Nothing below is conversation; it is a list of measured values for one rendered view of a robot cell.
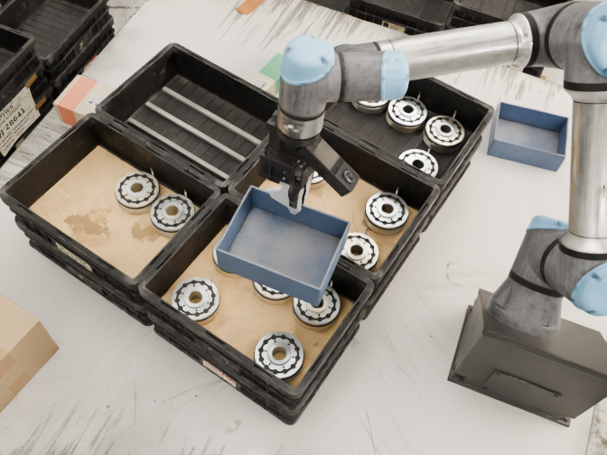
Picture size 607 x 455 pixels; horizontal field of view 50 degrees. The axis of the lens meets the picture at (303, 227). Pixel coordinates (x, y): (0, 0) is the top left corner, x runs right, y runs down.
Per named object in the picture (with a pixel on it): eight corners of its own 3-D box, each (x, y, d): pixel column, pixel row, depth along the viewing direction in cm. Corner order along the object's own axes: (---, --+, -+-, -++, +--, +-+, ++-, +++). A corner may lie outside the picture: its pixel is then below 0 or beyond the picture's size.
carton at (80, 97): (132, 111, 186) (127, 92, 180) (109, 140, 180) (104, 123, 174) (83, 93, 189) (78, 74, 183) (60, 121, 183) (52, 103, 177)
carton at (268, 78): (285, 58, 201) (286, 42, 196) (303, 66, 199) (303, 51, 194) (240, 105, 190) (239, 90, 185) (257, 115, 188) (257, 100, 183)
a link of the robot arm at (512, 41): (570, -4, 121) (314, 35, 114) (607, -4, 111) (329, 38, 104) (569, 60, 125) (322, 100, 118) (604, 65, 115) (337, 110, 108)
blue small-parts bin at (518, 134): (486, 154, 185) (493, 139, 179) (492, 116, 193) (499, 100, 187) (556, 171, 183) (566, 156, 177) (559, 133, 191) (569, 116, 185)
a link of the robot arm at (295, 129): (332, 99, 104) (312, 130, 99) (329, 120, 108) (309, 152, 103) (290, 83, 105) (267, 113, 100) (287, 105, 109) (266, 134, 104)
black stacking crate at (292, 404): (368, 307, 146) (376, 283, 136) (294, 415, 132) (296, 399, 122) (227, 219, 156) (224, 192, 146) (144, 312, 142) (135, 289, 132)
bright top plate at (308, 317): (349, 300, 141) (349, 299, 141) (322, 334, 137) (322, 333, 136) (311, 274, 144) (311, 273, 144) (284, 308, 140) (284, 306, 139)
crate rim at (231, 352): (376, 287, 138) (377, 283, 136) (296, 403, 124) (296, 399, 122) (225, 196, 148) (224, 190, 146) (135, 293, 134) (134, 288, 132)
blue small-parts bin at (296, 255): (347, 240, 124) (350, 221, 118) (318, 307, 117) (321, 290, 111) (251, 204, 127) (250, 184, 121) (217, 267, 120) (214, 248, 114)
